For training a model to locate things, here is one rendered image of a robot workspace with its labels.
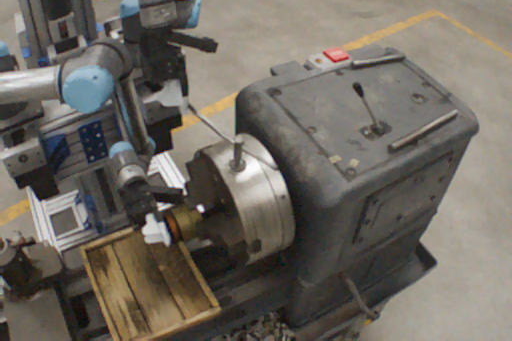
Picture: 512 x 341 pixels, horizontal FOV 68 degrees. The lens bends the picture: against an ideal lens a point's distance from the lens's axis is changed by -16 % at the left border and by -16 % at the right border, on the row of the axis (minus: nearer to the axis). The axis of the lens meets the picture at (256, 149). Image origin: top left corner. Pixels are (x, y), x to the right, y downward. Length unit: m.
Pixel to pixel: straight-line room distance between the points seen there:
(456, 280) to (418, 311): 0.31
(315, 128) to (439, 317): 1.51
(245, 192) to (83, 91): 0.44
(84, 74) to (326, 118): 0.59
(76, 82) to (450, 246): 2.16
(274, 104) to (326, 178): 0.26
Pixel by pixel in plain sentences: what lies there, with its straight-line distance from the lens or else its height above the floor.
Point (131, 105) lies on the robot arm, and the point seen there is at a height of 1.20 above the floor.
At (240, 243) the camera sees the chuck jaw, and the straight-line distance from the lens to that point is 1.03.
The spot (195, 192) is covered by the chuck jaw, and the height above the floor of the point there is 1.14.
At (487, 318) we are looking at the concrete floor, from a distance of 2.47.
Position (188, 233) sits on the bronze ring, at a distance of 1.08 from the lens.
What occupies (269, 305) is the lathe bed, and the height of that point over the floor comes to 0.71.
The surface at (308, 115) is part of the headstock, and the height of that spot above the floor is 1.26.
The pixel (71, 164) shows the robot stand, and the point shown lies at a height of 0.87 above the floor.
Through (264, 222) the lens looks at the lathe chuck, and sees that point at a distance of 1.01.
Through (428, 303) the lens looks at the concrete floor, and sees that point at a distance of 2.36.
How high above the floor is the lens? 1.97
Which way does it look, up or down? 45 degrees down
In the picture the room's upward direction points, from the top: 2 degrees clockwise
